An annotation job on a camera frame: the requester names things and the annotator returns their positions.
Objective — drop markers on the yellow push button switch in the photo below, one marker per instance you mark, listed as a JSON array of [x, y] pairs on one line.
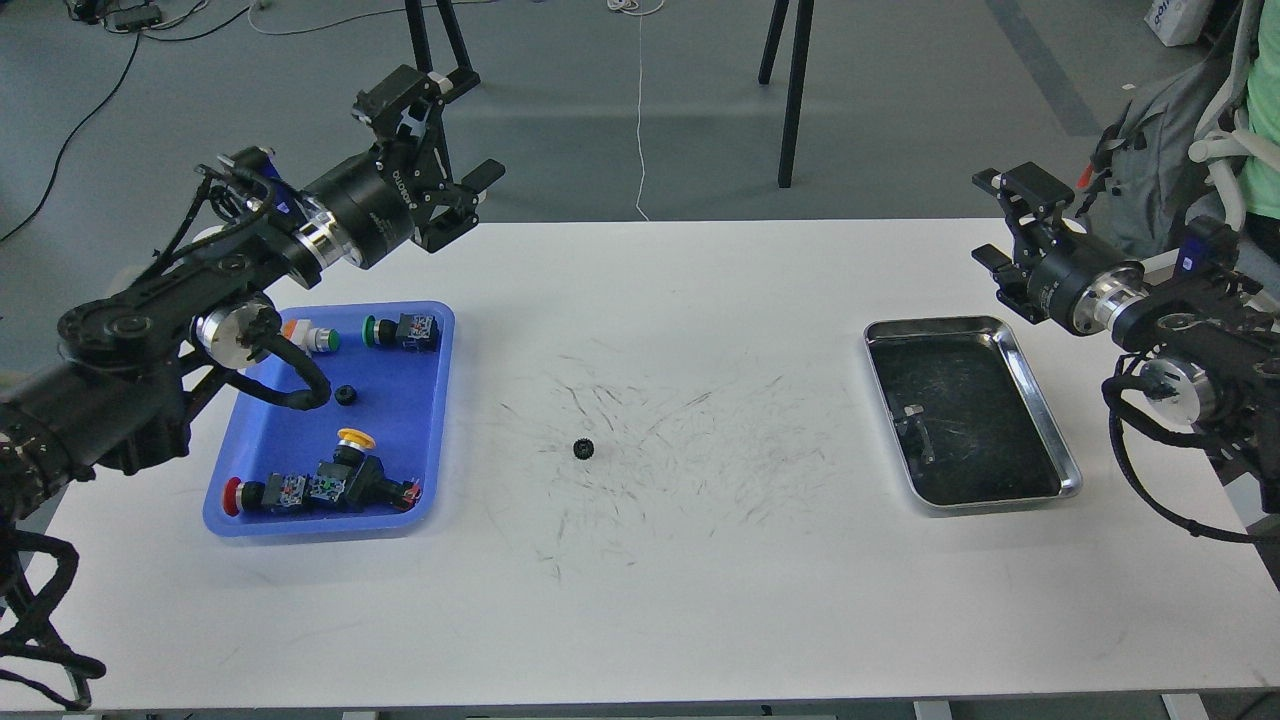
[[355, 478]]

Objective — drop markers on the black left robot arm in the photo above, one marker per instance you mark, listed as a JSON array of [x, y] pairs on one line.
[[138, 367]]

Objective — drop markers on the orange white push button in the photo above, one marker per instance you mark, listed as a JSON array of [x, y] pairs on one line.
[[310, 337]]

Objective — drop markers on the grey backpack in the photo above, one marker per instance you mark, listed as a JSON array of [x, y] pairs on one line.
[[1141, 188]]

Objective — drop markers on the white cardboard box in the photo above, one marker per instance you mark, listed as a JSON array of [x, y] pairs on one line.
[[1177, 23]]

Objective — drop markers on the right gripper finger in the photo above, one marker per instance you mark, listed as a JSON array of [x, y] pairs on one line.
[[1032, 201], [1012, 282]]

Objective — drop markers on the white chair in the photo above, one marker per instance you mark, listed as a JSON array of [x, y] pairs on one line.
[[1223, 142]]

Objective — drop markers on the green push button switch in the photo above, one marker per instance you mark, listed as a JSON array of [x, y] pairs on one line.
[[410, 332]]

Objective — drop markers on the red push button switch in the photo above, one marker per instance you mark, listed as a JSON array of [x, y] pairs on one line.
[[279, 495]]

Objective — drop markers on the person in green shirt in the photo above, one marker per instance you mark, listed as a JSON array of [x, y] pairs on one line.
[[1260, 182]]

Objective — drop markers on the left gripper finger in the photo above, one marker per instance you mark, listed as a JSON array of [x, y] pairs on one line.
[[448, 209], [409, 104]]

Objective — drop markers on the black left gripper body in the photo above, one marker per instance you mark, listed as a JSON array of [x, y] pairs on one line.
[[364, 208]]

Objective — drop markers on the metal tray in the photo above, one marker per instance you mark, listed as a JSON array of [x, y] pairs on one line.
[[974, 432]]

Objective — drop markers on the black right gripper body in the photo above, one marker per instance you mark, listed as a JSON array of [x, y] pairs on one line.
[[1085, 288]]

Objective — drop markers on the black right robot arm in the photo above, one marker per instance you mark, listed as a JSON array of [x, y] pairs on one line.
[[1199, 362]]

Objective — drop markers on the blue plastic tray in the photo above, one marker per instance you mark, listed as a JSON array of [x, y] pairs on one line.
[[400, 402]]

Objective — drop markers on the black right table leg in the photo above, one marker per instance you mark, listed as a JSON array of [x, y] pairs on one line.
[[804, 20]]

